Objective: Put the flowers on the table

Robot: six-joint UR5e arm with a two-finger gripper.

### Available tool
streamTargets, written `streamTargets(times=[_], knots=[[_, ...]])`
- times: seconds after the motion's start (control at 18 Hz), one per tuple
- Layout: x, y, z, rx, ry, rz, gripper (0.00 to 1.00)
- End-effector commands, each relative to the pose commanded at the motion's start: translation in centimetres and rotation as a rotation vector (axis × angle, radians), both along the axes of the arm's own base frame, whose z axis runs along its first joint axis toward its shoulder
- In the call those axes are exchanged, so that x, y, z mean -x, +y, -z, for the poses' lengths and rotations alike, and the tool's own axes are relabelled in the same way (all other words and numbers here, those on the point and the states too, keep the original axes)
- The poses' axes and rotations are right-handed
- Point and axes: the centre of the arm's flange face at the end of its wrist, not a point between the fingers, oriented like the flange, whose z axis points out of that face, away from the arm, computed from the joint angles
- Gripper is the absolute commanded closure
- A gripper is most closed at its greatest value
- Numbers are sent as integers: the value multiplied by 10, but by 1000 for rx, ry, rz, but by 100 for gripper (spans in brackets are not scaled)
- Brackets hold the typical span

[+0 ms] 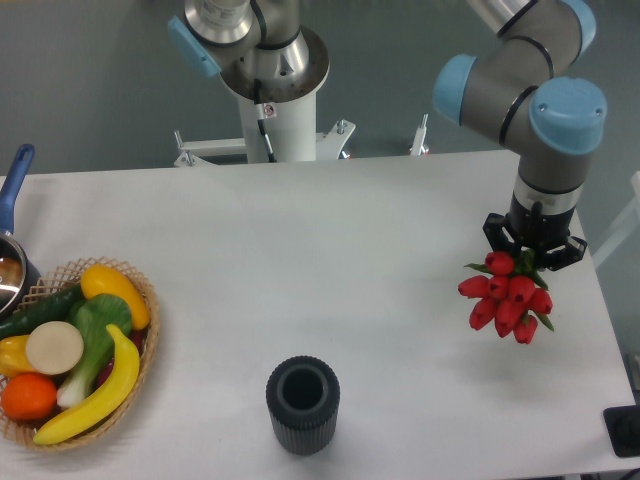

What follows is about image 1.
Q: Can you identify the woven wicker basket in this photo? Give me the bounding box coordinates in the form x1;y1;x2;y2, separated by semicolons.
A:
1;257;160;451

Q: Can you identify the yellow banana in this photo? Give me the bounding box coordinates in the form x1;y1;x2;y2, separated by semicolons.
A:
33;324;140;446

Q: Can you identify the green cucumber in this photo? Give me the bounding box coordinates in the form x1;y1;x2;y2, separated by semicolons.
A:
1;283;84;340

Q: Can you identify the green bok choy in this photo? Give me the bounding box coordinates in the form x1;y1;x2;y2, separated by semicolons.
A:
57;294;132;410

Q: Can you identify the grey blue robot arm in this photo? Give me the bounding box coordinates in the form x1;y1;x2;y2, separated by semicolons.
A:
168;1;607;271

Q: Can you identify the beige round disc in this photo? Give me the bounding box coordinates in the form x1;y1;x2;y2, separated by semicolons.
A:
25;321;84;375

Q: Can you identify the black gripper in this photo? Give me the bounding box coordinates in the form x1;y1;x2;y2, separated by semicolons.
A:
482;196;587;271

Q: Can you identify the dark grey ribbed vase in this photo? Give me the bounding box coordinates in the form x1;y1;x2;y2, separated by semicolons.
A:
265;356;341;456

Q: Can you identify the red tulip bouquet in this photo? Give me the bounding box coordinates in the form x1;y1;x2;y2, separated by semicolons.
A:
457;249;555;345

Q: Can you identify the red fruit in basket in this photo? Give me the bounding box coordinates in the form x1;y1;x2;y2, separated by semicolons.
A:
95;330;146;388

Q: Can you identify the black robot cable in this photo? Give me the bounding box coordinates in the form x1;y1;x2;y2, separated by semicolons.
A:
252;78;278;164

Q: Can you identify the white frame at right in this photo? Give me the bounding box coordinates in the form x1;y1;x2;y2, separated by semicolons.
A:
592;171;639;269

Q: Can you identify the black device at edge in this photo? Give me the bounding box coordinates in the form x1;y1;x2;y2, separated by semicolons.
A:
603;405;639;458

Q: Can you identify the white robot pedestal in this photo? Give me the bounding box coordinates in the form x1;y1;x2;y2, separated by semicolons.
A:
170;21;356;167

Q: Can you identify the orange fruit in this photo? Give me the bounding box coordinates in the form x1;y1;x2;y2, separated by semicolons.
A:
1;373;57;421

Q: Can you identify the yellow bell pepper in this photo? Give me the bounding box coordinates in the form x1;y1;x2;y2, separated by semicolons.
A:
0;335;35;378

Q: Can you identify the blue handled saucepan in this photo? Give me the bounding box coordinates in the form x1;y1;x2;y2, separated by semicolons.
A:
1;144;40;321

